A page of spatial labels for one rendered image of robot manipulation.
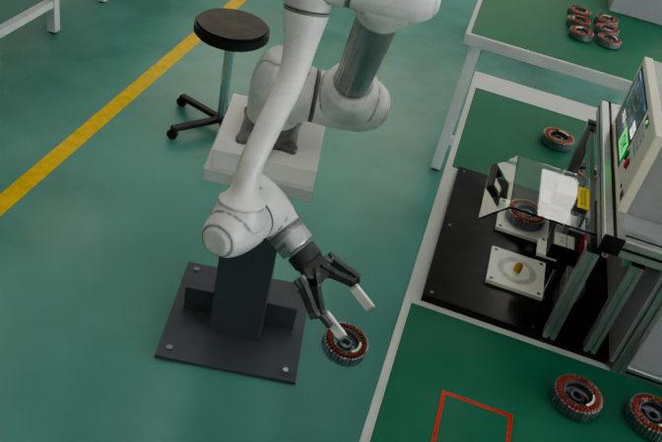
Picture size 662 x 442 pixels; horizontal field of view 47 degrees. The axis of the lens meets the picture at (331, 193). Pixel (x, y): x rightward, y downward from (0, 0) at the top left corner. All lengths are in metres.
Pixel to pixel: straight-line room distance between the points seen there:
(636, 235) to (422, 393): 0.58
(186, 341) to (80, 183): 0.98
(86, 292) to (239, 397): 0.70
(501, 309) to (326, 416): 0.85
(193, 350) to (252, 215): 1.13
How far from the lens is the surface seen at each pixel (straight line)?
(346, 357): 1.82
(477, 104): 2.87
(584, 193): 1.94
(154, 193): 3.31
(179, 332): 2.72
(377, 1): 1.60
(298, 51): 1.64
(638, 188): 1.80
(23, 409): 2.55
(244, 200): 1.60
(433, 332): 1.86
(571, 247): 2.00
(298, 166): 2.16
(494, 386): 1.80
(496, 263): 2.07
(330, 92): 2.07
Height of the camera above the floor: 2.02
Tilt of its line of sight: 36 degrees down
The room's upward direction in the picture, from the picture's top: 13 degrees clockwise
